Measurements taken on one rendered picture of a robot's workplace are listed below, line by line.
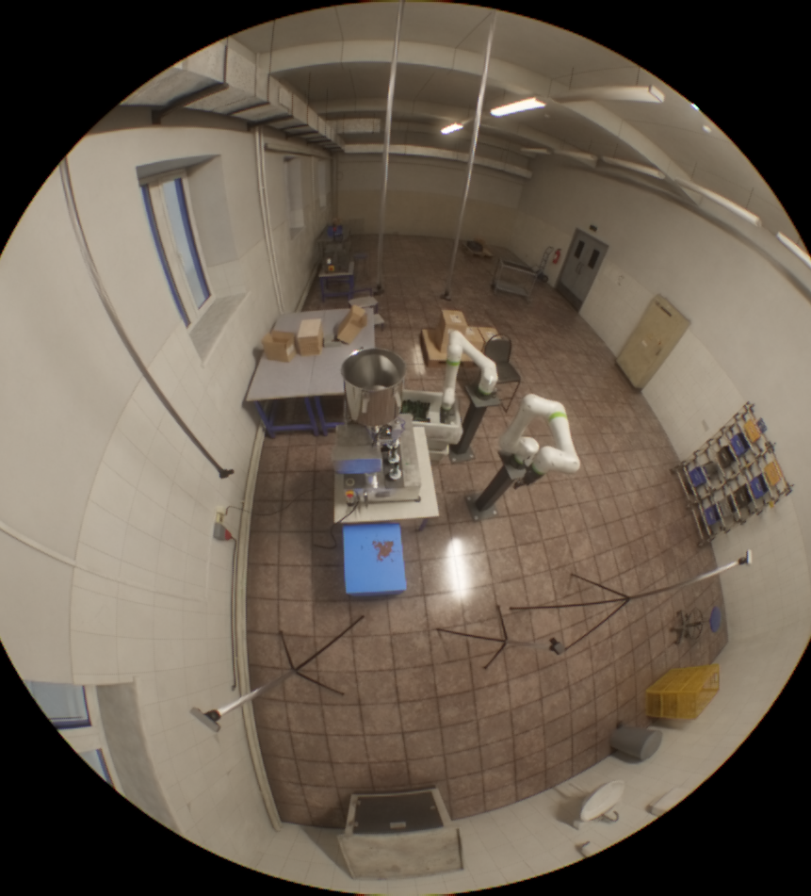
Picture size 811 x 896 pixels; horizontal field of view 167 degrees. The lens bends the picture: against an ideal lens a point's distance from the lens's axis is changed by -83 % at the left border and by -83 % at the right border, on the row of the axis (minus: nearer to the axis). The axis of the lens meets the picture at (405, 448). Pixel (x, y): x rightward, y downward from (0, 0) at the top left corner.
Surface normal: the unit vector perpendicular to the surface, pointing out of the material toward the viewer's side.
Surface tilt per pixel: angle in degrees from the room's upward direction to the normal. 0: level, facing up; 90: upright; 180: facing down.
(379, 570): 0
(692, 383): 90
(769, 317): 90
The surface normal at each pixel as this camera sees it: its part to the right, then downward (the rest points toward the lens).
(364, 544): 0.08, -0.54
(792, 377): -0.99, 0.04
